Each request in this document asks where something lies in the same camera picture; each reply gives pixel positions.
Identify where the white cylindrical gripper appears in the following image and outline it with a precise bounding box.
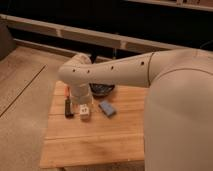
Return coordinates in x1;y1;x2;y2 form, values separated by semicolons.
70;84;92;105

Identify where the small white bottle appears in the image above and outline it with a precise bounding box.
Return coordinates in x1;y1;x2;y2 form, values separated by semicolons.
79;104;90;120

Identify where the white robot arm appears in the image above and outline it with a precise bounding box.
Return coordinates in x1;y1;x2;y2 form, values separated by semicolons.
58;49;213;171

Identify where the dark ceramic bowl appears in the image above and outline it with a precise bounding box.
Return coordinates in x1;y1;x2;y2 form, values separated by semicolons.
90;84;115;97

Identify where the blue sponge block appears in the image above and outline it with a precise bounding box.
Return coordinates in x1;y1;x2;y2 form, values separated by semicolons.
99;101;116;117

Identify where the wooden table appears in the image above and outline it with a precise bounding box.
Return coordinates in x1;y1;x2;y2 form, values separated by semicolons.
40;81;147;168

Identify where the black brush orange handle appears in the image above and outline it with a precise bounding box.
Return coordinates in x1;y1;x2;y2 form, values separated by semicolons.
65;86;74;118

